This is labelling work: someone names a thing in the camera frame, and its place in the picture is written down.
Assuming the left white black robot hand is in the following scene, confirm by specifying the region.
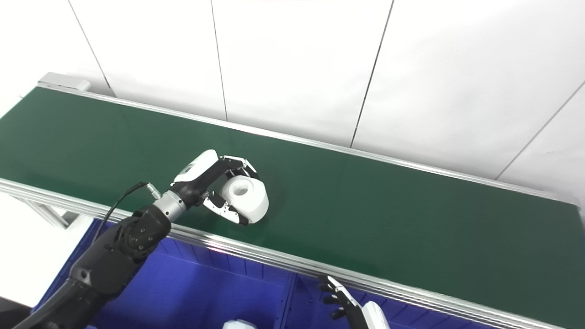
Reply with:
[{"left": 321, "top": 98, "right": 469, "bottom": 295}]
[{"left": 170, "top": 149, "right": 260, "bottom": 227}]

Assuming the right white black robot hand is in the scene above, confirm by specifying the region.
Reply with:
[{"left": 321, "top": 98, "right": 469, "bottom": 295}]
[{"left": 318, "top": 274, "right": 392, "bottom": 329}]

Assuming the white round part with hole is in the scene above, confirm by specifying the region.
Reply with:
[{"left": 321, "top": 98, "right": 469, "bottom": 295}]
[{"left": 220, "top": 176, "right": 270, "bottom": 224}]

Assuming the blue plastic bin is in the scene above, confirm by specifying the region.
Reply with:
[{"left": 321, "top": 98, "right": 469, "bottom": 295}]
[
  {"left": 33, "top": 218, "right": 295, "bottom": 329},
  {"left": 278, "top": 273, "right": 496, "bottom": 329}
]

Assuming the green conveyor belt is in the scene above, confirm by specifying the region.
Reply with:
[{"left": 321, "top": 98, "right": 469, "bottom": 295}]
[
  {"left": 0, "top": 72, "right": 585, "bottom": 329},
  {"left": 0, "top": 87, "right": 585, "bottom": 329}
]

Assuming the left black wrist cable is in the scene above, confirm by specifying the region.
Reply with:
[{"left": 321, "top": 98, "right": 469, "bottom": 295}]
[{"left": 93, "top": 181, "right": 161, "bottom": 242}]

